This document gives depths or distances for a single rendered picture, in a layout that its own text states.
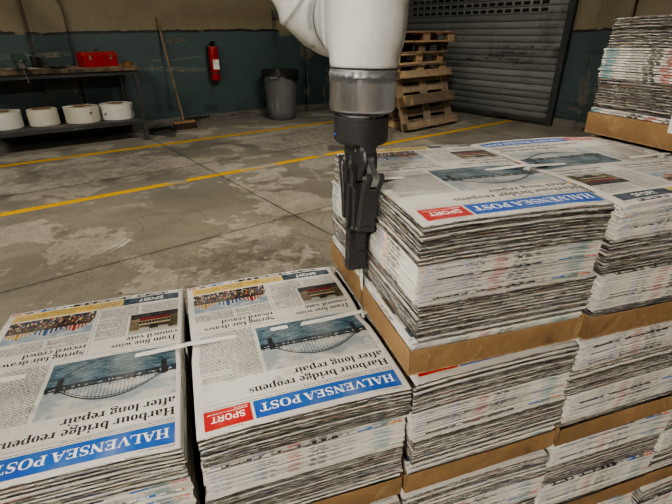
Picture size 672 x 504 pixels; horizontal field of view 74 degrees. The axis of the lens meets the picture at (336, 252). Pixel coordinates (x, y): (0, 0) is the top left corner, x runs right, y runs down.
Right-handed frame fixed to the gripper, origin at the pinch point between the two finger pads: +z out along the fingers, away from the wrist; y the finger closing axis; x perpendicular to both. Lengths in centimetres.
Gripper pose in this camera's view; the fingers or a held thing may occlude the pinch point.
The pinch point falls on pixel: (356, 247)
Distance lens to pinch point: 69.4
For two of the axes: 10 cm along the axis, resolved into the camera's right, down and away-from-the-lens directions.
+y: -3.0, -4.2, 8.6
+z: -0.2, 9.0, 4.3
